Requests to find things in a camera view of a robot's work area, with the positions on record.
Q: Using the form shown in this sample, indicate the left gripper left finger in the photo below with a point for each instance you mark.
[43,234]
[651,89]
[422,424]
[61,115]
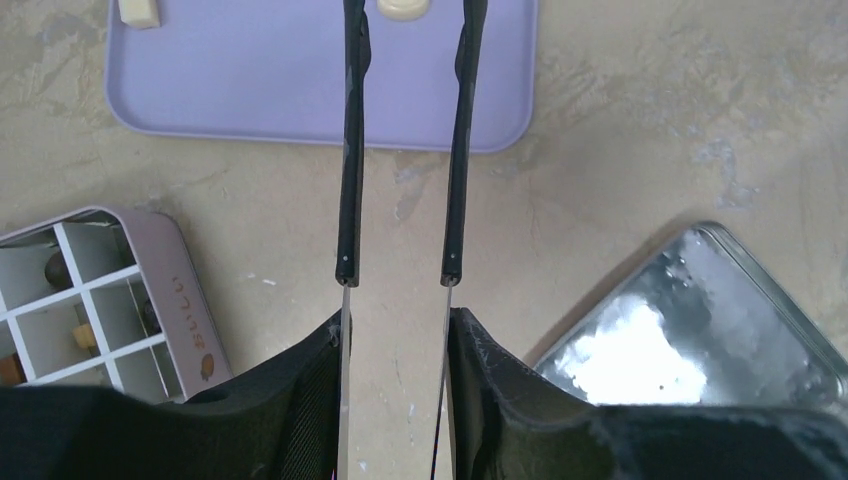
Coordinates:
[278,420]

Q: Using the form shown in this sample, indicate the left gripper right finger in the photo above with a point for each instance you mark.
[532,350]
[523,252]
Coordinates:
[508,422]

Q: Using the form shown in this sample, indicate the silver metal box lid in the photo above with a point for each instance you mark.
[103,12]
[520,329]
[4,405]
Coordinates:
[700,322]

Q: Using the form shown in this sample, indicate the black metal tongs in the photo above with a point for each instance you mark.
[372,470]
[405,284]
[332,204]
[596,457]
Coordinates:
[357,62]

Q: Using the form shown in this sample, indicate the white chocolate piece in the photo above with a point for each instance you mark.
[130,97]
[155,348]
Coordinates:
[139,14]

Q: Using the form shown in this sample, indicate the purple plastic tray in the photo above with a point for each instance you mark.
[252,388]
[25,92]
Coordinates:
[274,71]

